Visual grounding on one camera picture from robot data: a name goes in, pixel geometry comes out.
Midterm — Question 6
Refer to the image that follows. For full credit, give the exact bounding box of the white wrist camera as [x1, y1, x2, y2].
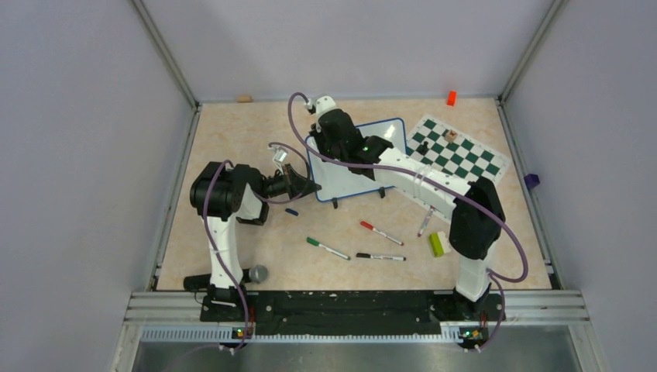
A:
[270, 146, 289, 165]
[305, 95, 338, 119]

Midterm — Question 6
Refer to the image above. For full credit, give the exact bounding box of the small wooden cylinder piece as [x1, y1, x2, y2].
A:
[445, 130, 458, 143]

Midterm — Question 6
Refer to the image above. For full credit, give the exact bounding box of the purple marker pen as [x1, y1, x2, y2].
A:
[416, 206, 434, 237]

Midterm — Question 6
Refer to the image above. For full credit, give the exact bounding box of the red marker pen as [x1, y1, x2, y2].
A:
[359, 221, 404, 246]

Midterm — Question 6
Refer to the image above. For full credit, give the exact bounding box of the green white chessboard mat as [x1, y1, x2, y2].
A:
[405, 115, 512, 202]

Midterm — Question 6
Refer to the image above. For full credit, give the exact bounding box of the purple block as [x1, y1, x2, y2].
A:
[523, 174, 541, 191]

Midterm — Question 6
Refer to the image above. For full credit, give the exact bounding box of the blue framed whiteboard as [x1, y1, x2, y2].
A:
[307, 118, 406, 202]

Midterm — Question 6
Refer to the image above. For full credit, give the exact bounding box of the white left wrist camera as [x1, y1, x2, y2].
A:
[270, 146, 289, 165]

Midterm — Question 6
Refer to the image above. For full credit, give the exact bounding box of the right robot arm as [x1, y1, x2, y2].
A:
[310, 108, 505, 319]

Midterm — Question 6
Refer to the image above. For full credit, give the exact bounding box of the lime green toy brick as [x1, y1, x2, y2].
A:
[428, 232, 452, 258]

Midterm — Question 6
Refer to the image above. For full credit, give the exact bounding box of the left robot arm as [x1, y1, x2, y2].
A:
[183, 162, 322, 321]

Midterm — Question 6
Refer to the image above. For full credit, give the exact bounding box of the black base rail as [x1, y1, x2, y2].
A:
[200, 290, 503, 336]

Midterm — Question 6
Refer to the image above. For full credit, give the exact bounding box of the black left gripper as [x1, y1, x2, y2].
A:
[259, 164, 322, 200]

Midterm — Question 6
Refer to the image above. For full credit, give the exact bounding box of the orange red block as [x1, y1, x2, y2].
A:
[446, 91, 458, 107]

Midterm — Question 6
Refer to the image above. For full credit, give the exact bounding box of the green marker pen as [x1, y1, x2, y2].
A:
[306, 237, 351, 260]

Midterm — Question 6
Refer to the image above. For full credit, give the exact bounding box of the black marker pen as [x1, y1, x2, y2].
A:
[356, 253, 406, 261]

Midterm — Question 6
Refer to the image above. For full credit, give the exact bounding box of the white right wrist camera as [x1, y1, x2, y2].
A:
[305, 95, 338, 119]

